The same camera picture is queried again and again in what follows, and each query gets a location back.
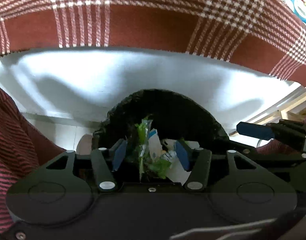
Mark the red white plaid tablecloth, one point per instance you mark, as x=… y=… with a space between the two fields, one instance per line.
x=262 y=35

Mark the black trash bin bag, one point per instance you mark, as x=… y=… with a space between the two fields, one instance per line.
x=174 y=116

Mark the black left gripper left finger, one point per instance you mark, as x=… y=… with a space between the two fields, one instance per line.
x=94 y=172

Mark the white blue paper trash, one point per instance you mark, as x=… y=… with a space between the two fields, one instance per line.
x=164 y=161

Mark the green plastic wrapper trash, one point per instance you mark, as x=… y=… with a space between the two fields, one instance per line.
x=142 y=148

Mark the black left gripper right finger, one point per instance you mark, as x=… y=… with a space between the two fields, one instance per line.
x=198 y=161

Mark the white undercloth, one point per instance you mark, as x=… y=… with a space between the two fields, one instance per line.
x=66 y=93

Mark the red maroon striped sleeve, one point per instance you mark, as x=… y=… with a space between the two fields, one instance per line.
x=23 y=149

